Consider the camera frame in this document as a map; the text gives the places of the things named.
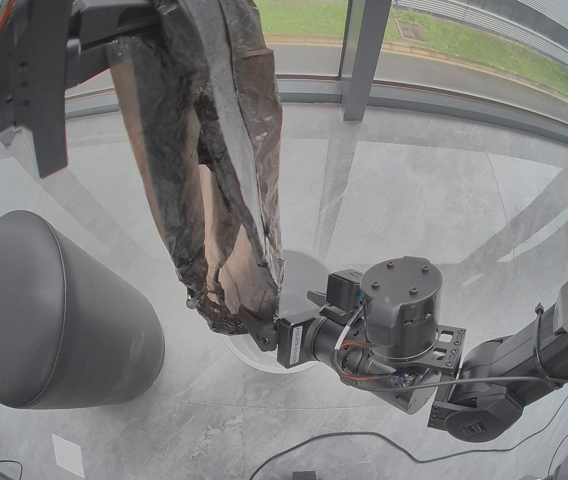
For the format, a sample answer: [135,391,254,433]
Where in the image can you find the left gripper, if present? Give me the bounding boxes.
[0,0,165,179]

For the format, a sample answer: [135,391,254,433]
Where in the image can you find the window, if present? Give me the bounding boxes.
[64,0,568,151]

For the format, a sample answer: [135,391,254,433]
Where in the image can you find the black plastic bag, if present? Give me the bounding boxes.
[106,0,285,338]

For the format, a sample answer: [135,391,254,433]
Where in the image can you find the white trash bin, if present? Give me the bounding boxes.
[221,249,337,374]

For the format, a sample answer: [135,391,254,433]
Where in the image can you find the dark grey round chair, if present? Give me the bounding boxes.
[0,209,165,410]

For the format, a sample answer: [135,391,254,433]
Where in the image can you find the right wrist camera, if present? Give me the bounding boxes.
[321,268,365,319]

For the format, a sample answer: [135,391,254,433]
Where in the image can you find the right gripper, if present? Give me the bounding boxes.
[240,308,345,370]

